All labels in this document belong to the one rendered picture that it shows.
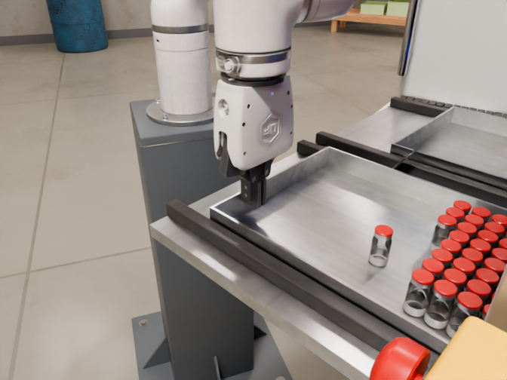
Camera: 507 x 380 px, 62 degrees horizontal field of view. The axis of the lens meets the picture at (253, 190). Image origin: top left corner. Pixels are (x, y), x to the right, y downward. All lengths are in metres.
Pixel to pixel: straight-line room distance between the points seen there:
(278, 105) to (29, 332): 1.45
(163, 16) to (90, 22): 5.01
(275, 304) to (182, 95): 0.61
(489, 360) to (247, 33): 0.35
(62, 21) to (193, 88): 5.04
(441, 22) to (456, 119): 0.41
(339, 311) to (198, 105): 0.65
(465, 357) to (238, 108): 0.32
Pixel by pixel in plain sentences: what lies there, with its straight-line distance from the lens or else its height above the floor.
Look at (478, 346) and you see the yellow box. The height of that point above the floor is 1.03.
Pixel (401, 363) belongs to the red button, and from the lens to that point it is 0.26.
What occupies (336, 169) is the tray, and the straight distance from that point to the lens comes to 0.72.
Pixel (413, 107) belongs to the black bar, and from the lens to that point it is 1.02.
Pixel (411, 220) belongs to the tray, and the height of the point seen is 0.88.
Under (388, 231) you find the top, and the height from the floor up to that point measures 0.93.
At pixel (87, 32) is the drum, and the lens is 5.93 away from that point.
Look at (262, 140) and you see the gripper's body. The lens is 0.50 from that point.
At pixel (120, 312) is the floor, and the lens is 1.74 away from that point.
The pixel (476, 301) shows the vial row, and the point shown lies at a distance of 0.44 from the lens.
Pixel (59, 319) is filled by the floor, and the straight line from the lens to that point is 1.79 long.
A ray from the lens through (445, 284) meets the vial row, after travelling 0.45.
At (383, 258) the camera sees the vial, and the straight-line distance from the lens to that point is 0.51.
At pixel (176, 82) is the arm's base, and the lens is 0.95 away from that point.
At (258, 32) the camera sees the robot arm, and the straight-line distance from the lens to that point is 0.45.
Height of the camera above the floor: 1.21
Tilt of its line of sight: 30 degrees down
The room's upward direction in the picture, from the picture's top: straight up
